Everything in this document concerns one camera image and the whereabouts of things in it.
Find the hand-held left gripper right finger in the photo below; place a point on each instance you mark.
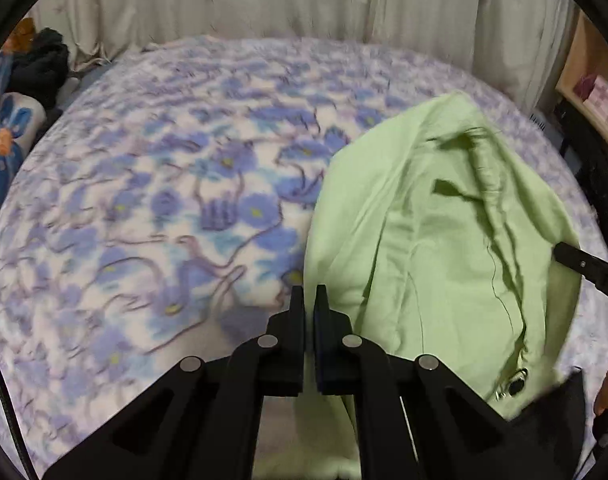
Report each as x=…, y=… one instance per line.
x=324, y=320

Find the black clothes heap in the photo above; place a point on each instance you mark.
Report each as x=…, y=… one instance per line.
x=41, y=70

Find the stack of pink boxes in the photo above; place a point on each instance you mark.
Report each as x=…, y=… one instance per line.
x=604, y=97

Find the purple floral blanket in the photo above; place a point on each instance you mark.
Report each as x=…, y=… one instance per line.
x=134, y=210

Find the dark furniture piece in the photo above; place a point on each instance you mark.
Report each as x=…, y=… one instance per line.
x=591, y=160

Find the cream curtain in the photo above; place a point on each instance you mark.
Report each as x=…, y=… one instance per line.
x=284, y=0

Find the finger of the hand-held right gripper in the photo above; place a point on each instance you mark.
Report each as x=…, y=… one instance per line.
x=576, y=260

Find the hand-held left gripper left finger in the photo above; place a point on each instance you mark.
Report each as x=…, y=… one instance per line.
x=295, y=320

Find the green and black hoodie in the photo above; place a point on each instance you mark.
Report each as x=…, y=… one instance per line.
x=409, y=260

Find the blue floral pillow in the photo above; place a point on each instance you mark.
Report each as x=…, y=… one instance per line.
x=4, y=135

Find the wooden shelf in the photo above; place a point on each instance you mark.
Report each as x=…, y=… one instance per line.
x=589, y=55

